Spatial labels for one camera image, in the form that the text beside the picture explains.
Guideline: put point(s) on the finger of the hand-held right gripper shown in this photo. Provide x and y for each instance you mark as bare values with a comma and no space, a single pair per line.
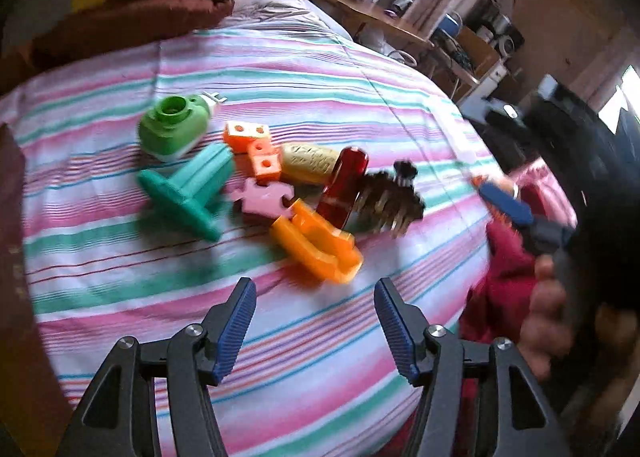
505,204

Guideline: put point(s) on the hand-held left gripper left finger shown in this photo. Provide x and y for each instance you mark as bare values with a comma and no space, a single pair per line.
234,329

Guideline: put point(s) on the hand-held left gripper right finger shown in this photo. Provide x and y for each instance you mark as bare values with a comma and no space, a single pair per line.
397,332

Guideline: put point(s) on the dark brown toy brush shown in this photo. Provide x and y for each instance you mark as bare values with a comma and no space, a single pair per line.
392,202

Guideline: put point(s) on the orange translucent toy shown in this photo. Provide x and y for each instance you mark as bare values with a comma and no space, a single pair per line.
317,243

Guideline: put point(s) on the pink toy puzzle piece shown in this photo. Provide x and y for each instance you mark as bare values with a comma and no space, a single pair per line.
262,198

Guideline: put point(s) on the teal plastic toy stand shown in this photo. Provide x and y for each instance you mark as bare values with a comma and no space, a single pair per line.
187,192

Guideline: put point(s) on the red toy bottle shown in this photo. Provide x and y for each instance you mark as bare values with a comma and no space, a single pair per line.
344,189

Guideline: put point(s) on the yellow toy corn cob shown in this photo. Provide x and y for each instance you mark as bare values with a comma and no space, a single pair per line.
309,163

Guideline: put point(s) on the green toy camera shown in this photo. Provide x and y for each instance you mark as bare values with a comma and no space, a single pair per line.
172,129

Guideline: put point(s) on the person's right hand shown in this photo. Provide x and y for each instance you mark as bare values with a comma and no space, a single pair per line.
545,317

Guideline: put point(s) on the red cloth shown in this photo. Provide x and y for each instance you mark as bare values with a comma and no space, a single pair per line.
500,267

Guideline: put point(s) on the striped blanket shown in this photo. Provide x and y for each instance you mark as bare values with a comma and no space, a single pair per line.
310,362

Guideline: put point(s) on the wooden shelf unit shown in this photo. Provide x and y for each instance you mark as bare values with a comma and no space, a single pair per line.
475,57

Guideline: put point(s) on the blue cup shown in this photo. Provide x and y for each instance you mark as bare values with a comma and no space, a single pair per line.
448,24

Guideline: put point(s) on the wooden desk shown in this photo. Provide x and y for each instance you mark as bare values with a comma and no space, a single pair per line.
370,17

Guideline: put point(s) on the small white toy piece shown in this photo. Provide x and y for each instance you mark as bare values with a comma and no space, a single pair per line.
217,97

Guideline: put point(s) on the brown blanket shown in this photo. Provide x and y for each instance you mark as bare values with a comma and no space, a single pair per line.
130,12

